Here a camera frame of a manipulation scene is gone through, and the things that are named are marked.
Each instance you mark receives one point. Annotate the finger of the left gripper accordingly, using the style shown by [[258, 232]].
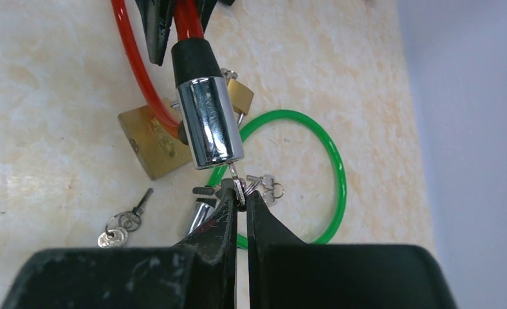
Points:
[[156, 16], [205, 9]]

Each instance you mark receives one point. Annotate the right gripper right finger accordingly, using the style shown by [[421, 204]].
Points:
[[285, 272]]

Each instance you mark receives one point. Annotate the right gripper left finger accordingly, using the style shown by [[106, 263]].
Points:
[[197, 272]]

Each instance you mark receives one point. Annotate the silver key bunch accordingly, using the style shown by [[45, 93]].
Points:
[[117, 229]]

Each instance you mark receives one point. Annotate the small brass padlock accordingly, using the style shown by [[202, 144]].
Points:
[[240, 95]]

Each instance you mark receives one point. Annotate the red lock key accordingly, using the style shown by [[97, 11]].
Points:
[[217, 186]]

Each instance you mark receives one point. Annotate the red cable lock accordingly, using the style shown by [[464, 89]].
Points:
[[207, 122]]

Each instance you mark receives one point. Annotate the large brass padlock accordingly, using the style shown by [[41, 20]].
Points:
[[158, 152]]

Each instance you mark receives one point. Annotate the green cable lock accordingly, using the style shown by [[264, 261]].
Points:
[[331, 148]]

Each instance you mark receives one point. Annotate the green lock key pair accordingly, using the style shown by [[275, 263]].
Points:
[[271, 190]]

